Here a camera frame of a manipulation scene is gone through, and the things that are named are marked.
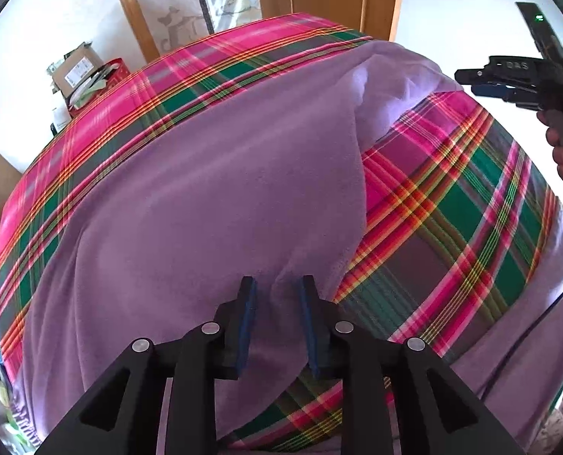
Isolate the pink plaid tablecloth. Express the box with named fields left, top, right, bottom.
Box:
left=0, top=13, right=563, bottom=453

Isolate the brown cardboard box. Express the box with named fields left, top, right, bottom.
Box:
left=48, top=42, right=104, bottom=99

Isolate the purple fleece garment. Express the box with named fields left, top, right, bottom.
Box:
left=13, top=41, right=563, bottom=453

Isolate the person's right hand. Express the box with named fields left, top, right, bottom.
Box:
left=536, top=111, right=563, bottom=180

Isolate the red patterned storage basket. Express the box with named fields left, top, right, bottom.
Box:
left=66, top=58, right=130, bottom=118

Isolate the white product box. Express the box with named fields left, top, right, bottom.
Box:
left=51, top=104, right=72, bottom=136

